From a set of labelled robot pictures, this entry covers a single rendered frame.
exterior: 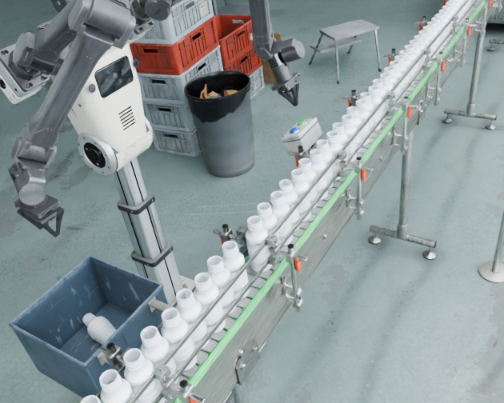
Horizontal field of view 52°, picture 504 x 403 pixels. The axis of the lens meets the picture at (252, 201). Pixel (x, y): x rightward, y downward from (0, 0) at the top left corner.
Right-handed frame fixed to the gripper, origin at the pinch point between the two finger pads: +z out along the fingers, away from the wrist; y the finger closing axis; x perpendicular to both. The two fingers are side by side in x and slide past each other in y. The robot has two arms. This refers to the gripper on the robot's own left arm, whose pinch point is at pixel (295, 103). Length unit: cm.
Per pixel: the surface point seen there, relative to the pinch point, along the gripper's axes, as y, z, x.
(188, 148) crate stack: 107, 49, 188
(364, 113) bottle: 10.1, 12.9, -18.2
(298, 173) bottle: -34.7, 9.7, -16.7
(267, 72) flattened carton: 245, 44, 197
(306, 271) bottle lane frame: -45, 38, -12
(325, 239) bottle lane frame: -31.3, 36.4, -13.0
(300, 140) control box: -10.1, 9.8, -3.4
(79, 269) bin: -80, 10, 43
